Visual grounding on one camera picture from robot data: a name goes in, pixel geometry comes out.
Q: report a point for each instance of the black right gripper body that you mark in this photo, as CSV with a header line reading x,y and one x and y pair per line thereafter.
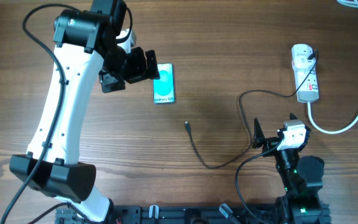
x,y
270,142

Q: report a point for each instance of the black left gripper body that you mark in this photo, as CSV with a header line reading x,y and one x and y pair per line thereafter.
x,y
133,69

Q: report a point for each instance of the Galaxy smartphone with cyan screen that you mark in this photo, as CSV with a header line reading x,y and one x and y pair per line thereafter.
x,y
164,87

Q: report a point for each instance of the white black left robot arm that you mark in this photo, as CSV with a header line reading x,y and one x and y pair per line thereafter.
x,y
89,46

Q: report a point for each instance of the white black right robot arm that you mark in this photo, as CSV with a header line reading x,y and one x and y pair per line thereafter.
x,y
302,177

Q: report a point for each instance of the white USB charger plug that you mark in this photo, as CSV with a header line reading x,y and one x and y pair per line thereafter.
x,y
302,62

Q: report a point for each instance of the white power strip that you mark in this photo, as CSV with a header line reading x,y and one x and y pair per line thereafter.
x,y
306,82

